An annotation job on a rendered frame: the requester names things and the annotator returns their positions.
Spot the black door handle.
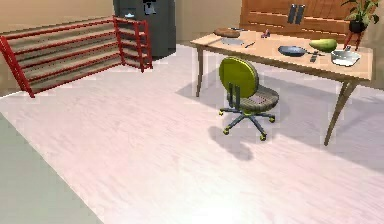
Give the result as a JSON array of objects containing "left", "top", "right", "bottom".
[
  {"left": 287, "top": 3, "right": 297, "bottom": 25},
  {"left": 295, "top": 4, "right": 306, "bottom": 26}
]

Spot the silver pot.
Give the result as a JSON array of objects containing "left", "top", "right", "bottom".
[{"left": 330, "top": 49, "right": 362, "bottom": 68}]

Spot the brown bread loaf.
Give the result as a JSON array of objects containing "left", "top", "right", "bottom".
[{"left": 213, "top": 27, "right": 242, "bottom": 39}]

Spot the green office chair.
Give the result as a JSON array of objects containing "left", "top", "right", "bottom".
[{"left": 218, "top": 56, "right": 280, "bottom": 142}]

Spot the green oval squash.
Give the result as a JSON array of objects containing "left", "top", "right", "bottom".
[{"left": 308, "top": 38, "right": 338, "bottom": 54}]

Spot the red plant stand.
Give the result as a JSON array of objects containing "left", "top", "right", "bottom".
[{"left": 343, "top": 30, "right": 364, "bottom": 52}]

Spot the light wooden table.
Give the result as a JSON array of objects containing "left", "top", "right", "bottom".
[{"left": 190, "top": 29, "right": 374, "bottom": 147}]

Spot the dark blue frying pan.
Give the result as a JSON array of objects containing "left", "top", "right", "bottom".
[{"left": 277, "top": 45, "right": 325, "bottom": 58}]

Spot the red shelf rack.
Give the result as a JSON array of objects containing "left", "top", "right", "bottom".
[{"left": 0, "top": 15, "right": 154, "bottom": 99}]

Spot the grey plate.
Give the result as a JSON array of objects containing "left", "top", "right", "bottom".
[{"left": 220, "top": 37, "right": 246, "bottom": 47}]

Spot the green house plant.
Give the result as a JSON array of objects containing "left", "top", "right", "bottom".
[{"left": 340, "top": 0, "right": 381, "bottom": 34}]

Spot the dark grey fridge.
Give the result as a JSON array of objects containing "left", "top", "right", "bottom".
[{"left": 112, "top": 0, "right": 177, "bottom": 61}]

